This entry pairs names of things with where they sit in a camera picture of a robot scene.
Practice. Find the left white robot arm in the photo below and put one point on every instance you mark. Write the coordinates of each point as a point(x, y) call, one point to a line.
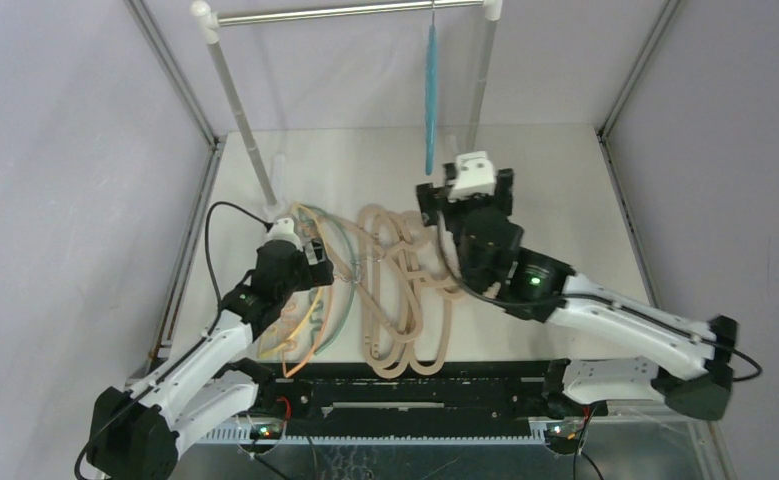
point(141, 432)

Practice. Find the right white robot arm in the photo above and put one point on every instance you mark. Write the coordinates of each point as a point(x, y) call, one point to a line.
point(682, 363)

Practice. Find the yellow wire hanger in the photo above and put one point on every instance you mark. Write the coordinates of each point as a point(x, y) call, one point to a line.
point(285, 333)

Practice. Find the beige plastic hanger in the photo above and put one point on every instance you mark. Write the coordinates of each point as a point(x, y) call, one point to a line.
point(384, 240)
point(419, 240)
point(431, 347)

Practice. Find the white clothes rack frame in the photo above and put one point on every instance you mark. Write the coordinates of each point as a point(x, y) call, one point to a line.
point(210, 23)

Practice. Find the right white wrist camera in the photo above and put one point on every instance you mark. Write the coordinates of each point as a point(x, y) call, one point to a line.
point(468, 175)

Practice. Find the orange wire hanger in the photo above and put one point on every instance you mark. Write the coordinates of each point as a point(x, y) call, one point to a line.
point(318, 313)

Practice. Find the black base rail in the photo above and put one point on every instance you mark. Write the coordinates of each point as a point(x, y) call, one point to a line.
point(469, 402)

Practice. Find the blue wire hanger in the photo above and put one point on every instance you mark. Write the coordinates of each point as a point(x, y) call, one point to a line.
point(431, 95)

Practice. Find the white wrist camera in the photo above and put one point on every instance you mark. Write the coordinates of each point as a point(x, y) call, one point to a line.
point(284, 229)
point(468, 175)

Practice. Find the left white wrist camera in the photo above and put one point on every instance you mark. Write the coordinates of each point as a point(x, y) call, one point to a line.
point(284, 229)

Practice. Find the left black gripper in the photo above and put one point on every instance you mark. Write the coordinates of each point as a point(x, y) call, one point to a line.
point(313, 275)

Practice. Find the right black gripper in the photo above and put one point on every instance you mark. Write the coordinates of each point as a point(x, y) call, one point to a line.
point(435, 201)

